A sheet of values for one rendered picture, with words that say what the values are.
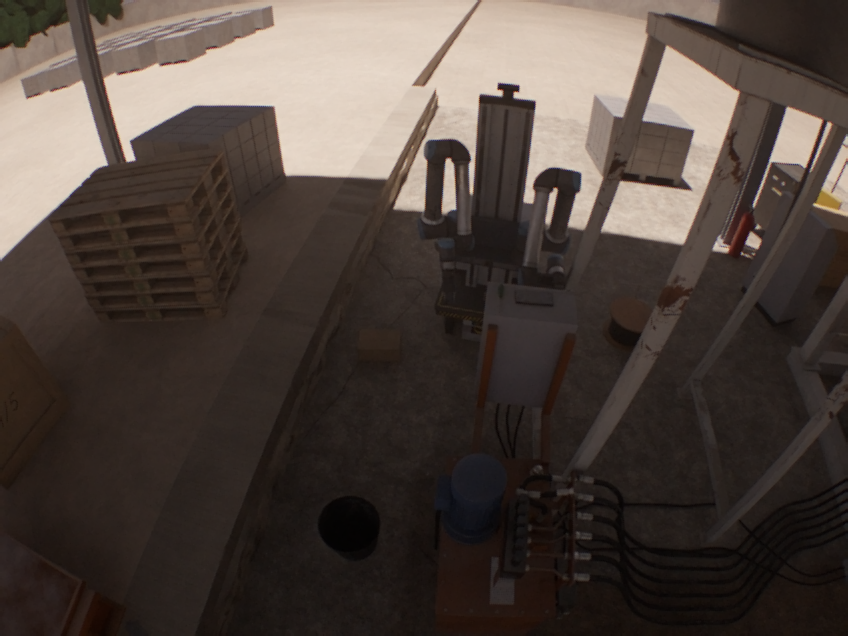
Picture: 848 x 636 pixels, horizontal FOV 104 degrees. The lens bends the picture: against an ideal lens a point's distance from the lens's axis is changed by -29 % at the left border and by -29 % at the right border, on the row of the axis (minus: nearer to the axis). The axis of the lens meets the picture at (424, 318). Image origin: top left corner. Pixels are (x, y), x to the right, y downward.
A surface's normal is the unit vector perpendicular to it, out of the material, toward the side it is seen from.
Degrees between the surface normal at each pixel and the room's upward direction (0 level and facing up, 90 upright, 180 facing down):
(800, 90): 90
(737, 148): 89
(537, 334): 90
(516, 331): 90
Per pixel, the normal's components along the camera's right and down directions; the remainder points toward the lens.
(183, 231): 0.04, 0.69
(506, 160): -0.24, 0.67
